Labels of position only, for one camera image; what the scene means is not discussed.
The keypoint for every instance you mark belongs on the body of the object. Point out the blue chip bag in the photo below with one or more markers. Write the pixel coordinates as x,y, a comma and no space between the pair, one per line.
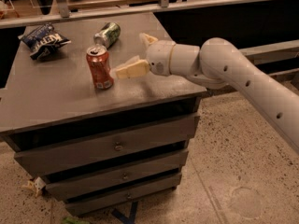
43,41

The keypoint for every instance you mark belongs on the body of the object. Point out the top grey drawer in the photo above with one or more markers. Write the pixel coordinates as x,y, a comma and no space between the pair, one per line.
56,158

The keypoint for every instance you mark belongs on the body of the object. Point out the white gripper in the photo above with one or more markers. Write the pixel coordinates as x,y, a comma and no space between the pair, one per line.
159,57

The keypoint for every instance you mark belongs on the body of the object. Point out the middle grey drawer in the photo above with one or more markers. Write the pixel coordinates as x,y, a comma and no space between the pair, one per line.
84,184

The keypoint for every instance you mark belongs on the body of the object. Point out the green soda can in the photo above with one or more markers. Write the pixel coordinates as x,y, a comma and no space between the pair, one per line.
108,35

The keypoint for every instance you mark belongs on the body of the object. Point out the metal rail frame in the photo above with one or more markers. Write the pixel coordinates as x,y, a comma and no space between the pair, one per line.
27,12

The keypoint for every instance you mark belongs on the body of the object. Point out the green object on floor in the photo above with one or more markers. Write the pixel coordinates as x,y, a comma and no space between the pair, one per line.
70,220

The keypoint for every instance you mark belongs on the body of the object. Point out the red coke can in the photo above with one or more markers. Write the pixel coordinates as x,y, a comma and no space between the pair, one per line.
97,58

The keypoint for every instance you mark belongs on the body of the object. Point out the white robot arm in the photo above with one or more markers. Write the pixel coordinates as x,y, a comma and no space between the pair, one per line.
214,65

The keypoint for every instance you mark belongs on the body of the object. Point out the grey drawer cabinet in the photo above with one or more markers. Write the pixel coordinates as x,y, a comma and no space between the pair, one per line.
54,101

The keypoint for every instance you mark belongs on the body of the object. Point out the grey drawer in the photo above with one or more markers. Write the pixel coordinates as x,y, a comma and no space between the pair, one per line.
123,195
84,184
56,158

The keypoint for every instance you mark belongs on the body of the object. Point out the crumpled paper scrap on floor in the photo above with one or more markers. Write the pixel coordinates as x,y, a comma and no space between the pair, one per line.
36,185

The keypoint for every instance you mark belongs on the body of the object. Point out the bottom grey drawer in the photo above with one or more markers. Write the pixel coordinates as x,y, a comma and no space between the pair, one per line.
123,195

